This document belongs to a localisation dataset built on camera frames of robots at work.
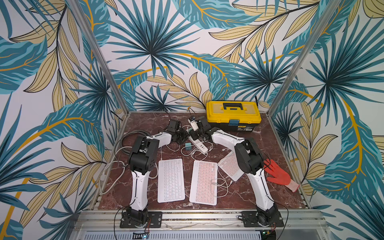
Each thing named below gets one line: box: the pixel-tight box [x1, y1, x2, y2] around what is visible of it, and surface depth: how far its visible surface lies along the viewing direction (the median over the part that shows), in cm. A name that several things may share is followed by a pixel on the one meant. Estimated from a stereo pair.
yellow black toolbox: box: [206, 101, 262, 132], surface depth 99 cm
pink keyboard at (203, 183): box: [189, 160, 218, 206], surface depth 86 cm
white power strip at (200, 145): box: [188, 135, 208, 154], surface depth 100 cm
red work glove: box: [263, 159, 300, 193], surface depth 90 cm
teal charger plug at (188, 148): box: [185, 142, 192, 151], surface depth 100 cm
